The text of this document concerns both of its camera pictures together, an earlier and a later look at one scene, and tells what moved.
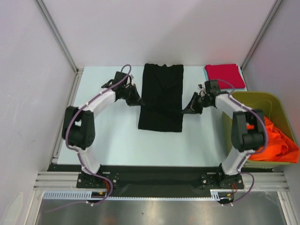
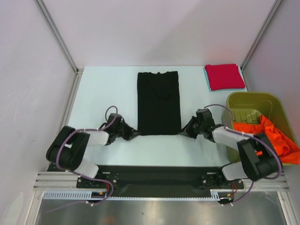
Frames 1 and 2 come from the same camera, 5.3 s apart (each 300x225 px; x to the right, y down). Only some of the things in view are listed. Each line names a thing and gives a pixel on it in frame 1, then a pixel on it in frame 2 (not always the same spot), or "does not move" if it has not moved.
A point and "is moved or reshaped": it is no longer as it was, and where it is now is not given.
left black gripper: [133, 101] to [131, 132]
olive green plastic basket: [273, 111] does not move
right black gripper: [197, 104] to [191, 129]
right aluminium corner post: [274, 8] does not move
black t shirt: [162, 93] is moved or reshaped
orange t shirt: [279, 146] does not move
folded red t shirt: [228, 76] does not move
